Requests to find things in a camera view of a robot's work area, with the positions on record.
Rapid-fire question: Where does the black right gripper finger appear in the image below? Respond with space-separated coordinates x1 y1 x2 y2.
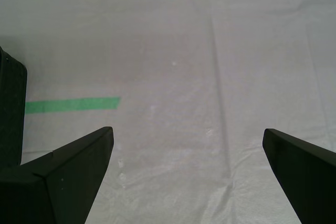
263 128 336 224
0 126 114 224

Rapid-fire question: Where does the black perforated plastic basket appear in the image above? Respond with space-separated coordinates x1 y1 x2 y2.
0 45 28 168

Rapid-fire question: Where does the long green tape strip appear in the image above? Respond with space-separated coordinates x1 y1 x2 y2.
25 97 122 115

